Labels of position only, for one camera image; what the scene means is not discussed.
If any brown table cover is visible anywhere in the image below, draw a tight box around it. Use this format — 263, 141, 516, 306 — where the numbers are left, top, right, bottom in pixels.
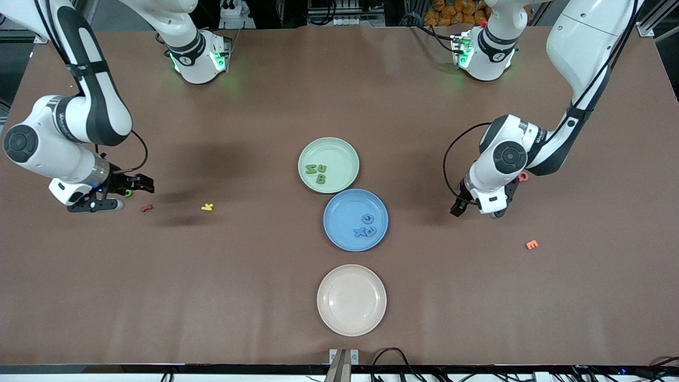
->
0, 24, 679, 367

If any blue plate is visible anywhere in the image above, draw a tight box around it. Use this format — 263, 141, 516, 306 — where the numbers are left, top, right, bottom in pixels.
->
323, 188, 389, 252

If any green plate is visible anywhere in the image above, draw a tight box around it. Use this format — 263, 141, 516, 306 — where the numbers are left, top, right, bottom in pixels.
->
298, 137, 360, 194

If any beige plate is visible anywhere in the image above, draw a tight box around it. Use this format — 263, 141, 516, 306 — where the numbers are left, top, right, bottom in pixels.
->
317, 264, 387, 337

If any bag of orange items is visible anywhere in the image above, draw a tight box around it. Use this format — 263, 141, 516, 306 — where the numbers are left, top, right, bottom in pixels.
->
423, 0, 490, 27

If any metal equipment rack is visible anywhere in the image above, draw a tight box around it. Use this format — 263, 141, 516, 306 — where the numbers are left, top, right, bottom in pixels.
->
307, 0, 387, 27

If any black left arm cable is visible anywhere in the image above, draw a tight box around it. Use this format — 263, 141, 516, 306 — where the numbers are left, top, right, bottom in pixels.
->
443, 0, 637, 201

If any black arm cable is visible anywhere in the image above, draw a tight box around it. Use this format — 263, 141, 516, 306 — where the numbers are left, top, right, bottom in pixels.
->
32, 0, 149, 173
443, 0, 637, 201

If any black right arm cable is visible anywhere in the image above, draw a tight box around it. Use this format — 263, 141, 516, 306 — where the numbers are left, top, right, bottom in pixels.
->
32, 0, 149, 173

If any black cable loop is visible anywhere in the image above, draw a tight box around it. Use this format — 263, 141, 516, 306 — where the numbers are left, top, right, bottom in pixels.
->
370, 348, 425, 382

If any black base cable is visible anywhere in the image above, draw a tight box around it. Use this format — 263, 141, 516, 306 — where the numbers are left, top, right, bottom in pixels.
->
411, 21, 457, 54

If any aluminium camera mount post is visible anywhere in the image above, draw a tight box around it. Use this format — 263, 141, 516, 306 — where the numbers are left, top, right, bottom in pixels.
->
325, 349, 360, 382

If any aluminium frame rail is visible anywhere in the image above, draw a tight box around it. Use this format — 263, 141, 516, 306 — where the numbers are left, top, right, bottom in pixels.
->
638, 0, 679, 38

